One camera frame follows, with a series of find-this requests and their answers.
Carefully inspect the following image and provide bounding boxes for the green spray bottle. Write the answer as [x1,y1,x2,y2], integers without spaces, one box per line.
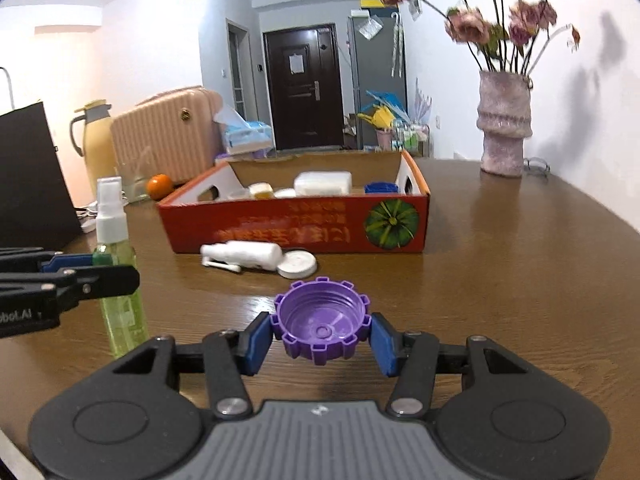
[92,177,149,359]

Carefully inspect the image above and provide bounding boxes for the white spray bottle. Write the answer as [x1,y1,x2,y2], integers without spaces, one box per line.
[200,240,283,272]

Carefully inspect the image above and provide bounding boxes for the purple plastic cap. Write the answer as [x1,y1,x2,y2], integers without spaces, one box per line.
[270,276,371,366]

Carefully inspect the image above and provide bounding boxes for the blue plastic cap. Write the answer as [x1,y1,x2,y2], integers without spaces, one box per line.
[363,182,399,194]

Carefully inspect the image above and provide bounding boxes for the white plastic jug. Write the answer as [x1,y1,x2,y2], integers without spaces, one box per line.
[294,171,352,196]

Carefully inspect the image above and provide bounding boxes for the small white cup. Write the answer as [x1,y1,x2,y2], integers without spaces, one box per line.
[227,188,253,200]

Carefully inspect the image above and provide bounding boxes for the red and white lint brush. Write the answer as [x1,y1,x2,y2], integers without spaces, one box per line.
[273,188,297,198]

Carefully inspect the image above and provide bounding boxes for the black paper bag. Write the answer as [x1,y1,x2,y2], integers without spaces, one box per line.
[0,102,82,250]

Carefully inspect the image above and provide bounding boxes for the white round lid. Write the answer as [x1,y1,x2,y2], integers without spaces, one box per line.
[277,250,318,281]

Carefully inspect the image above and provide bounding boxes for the yellow thermos jug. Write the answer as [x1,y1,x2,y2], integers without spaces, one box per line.
[70,100,117,195]

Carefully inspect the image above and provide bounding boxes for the clear glass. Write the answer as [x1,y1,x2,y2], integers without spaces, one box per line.
[116,146,152,204]

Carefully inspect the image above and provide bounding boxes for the orange fruit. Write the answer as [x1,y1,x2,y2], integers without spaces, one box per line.
[145,174,175,202]

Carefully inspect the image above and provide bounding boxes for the red cardboard pumpkin box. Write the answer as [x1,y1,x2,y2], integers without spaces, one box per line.
[157,151,431,254]

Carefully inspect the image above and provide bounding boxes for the pink ribbed suitcase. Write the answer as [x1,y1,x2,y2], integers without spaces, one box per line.
[111,87,224,183]

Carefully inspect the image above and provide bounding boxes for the tissue pack blue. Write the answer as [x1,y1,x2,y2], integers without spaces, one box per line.
[214,105,274,155]

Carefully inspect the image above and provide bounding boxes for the yellow blue toy pile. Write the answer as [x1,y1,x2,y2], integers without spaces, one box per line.
[344,80,434,158]

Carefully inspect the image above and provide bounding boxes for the eyeglasses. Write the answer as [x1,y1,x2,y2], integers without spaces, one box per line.
[523,157,551,179]

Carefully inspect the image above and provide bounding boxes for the pink textured vase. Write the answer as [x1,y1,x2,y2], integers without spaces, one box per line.
[476,70,533,178]

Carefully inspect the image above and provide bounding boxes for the dark entrance door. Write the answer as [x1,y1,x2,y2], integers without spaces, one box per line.
[264,24,344,151]

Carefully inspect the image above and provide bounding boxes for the grey refrigerator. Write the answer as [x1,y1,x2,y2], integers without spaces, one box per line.
[347,8,409,149]

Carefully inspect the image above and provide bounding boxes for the dried pink flowers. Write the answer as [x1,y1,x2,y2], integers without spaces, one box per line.
[374,0,586,79]

